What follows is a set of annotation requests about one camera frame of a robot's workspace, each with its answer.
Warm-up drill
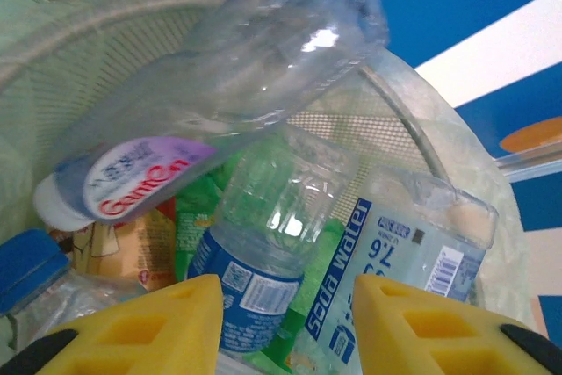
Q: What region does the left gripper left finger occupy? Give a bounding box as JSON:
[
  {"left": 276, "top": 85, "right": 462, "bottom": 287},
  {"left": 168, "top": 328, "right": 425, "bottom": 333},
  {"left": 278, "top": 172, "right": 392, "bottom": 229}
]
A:
[{"left": 0, "top": 273, "right": 225, "bottom": 375}]

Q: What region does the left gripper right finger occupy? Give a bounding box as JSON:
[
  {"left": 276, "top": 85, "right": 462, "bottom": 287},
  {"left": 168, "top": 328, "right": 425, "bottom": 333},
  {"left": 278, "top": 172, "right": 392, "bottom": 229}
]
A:
[{"left": 352, "top": 273, "right": 562, "bottom": 375}]

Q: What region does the clear seda water bottle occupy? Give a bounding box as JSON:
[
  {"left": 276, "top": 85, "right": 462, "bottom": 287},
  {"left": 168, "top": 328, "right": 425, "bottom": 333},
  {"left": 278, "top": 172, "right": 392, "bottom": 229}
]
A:
[{"left": 289, "top": 166, "right": 501, "bottom": 375}]

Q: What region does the clear bottle with blue cap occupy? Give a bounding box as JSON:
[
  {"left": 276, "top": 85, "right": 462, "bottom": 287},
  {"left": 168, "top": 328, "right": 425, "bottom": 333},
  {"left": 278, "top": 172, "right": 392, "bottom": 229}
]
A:
[{"left": 0, "top": 228, "right": 148, "bottom": 350}]

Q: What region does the crushed green bottle yellow cap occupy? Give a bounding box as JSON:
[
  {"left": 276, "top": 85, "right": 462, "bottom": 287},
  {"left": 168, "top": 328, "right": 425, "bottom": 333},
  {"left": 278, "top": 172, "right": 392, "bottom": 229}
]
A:
[{"left": 271, "top": 216, "right": 348, "bottom": 367}]

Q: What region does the clear bottle with blue label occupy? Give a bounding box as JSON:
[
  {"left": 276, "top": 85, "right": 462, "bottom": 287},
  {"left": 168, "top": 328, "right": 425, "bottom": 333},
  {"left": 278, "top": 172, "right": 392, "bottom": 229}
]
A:
[{"left": 186, "top": 126, "right": 359, "bottom": 357}]

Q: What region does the clear bottle with lavender label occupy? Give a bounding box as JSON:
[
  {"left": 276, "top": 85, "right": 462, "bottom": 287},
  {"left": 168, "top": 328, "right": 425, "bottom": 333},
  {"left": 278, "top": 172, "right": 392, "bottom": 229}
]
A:
[{"left": 32, "top": 0, "right": 390, "bottom": 234}]

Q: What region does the green mesh bin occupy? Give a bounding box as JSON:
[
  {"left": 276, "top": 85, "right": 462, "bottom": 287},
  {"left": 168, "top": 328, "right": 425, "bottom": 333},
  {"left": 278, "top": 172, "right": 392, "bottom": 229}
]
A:
[{"left": 0, "top": 0, "right": 449, "bottom": 262}]

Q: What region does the aluminium frame post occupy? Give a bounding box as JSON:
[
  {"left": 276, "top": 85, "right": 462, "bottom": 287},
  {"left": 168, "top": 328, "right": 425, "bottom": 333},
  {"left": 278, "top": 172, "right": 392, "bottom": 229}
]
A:
[{"left": 494, "top": 141, "right": 562, "bottom": 184}]

